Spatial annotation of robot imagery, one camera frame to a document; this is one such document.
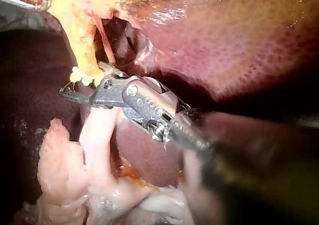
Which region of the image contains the white clip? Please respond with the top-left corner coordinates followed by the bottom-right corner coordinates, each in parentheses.
top-left (69, 65), bottom-right (101, 86)

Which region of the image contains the right arm instrument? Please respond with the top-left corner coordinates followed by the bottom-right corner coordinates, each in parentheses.
top-left (90, 72), bottom-right (192, 144)

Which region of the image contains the pale fatty tissue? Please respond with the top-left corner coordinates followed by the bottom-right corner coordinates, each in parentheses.
top-left (14, 105), bottom-right (215, 225)

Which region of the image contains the thin tube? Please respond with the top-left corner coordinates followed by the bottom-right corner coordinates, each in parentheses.
top-left (94, 16), bottom-right (117, 63)
top-left (58, 9), bottom-right (104, 77)

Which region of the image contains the right arm instrument jaw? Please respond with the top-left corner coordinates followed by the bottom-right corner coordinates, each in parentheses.
top-left (99, 61), bottom-right (126, 77)
top-left (58, 81), bottom-right (97, 106)

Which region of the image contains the dark red liver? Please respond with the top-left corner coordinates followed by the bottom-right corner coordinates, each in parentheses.
top-left (0, 0), bottom-right (319, 225)

